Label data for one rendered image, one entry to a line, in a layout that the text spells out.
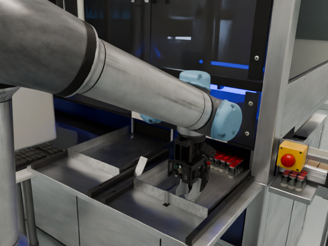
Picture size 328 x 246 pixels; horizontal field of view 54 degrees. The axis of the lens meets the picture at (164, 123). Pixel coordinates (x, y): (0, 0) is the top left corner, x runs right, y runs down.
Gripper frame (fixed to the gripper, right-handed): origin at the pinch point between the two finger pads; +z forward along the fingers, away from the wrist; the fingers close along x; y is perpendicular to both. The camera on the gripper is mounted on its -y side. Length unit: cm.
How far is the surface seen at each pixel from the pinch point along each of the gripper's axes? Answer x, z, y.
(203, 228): 8.0, 1.6, 7.6
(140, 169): -23.6, 1.4, -6.2
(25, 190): -99, 39, -8
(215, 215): 8.1, 1.8, 0.9
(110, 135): -54, 2, -23
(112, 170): -30.8, 1.7, -0.7
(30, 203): -98, 46, -9
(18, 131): -89, 3, -2
